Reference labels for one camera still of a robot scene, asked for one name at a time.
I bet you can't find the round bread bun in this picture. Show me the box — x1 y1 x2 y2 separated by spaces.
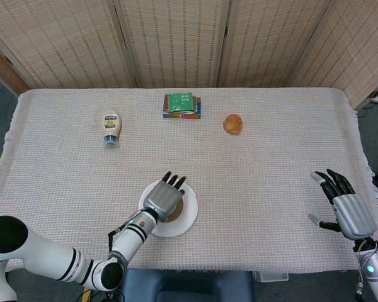
222 113 244 136

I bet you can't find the white box under table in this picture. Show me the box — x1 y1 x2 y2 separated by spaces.
253 270 290 282

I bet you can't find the colourful blue-edged book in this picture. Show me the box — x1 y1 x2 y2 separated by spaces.
161 110 202 120

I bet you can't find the beige bowl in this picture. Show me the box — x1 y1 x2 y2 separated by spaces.
167 195 185 223

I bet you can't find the mayonnaise squeeze bottle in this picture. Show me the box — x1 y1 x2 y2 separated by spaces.
102 110 122 147

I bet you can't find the blue padded chair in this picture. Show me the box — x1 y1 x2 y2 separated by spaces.
121 269 255 302

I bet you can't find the green book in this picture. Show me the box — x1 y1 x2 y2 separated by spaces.
167 92 196 113

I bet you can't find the beige woven screen panel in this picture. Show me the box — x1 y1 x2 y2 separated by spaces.
113 0 231 89
0 0 138 89
217 0 331 88
289 0 378 110

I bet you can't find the white paper plate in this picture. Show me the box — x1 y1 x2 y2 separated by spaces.
138 181 198 238

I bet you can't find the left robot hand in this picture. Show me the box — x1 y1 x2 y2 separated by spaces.
142 171 187 223

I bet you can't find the brown woven screen panel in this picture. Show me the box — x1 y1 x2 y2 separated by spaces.
0 40 30 95

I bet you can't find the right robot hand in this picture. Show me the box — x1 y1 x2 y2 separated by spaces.
307 169 377 242

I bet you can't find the white woven tablecloth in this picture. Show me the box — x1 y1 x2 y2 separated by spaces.
0 87 378 273

